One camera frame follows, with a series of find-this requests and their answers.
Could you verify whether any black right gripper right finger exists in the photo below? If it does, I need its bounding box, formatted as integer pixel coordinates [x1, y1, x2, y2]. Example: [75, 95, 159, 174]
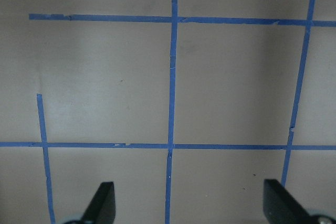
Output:
[263, 179, 315, 224]

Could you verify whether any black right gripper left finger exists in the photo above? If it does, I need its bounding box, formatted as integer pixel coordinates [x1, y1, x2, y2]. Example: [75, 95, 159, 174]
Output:
[80, 182, 116, 224]

